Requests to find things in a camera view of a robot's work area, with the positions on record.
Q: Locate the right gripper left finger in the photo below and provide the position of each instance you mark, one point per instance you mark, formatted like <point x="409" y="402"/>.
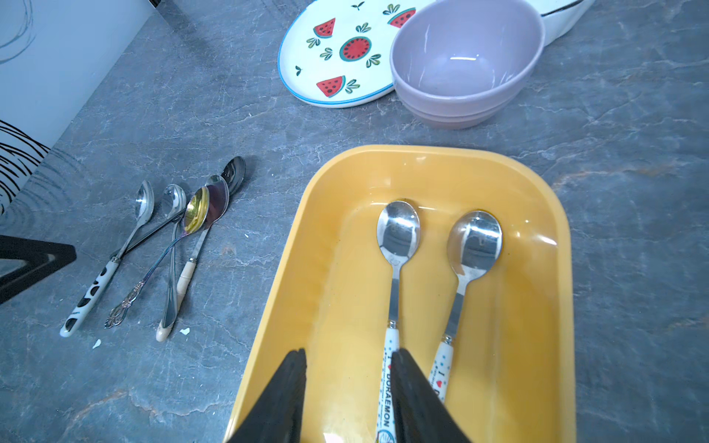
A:
<point x="278" y="413"/>

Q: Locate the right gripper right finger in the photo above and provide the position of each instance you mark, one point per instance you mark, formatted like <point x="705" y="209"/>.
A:
<point x="419" y="415"/>

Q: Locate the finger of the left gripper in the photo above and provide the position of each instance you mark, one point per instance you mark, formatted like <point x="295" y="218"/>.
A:
<point x="38" y="259"/>

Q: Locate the cow pattern handle spoon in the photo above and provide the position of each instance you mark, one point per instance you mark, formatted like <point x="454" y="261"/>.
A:
<point x="144" y="210"/>

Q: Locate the iridescent ornate spoon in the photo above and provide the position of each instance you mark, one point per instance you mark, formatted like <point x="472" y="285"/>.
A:
<point x="194" y="218"/>

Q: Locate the dotted handle spoon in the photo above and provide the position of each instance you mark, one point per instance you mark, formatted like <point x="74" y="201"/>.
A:
<point x="473" y="248"/>

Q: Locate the Doraemon handle spoon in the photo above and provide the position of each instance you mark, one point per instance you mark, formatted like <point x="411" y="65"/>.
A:
<point x="398" y="235"/>

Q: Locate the purple bowl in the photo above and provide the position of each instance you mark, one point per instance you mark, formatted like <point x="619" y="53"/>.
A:
<point x="457" y="63"/>

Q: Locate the watermelon pattern plate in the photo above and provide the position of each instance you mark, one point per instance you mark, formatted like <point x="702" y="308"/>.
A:
<point x="336" y="54"/>

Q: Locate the white scalloped bowl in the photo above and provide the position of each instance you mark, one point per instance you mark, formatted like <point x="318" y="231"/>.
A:
<point x="559" y="16"/>

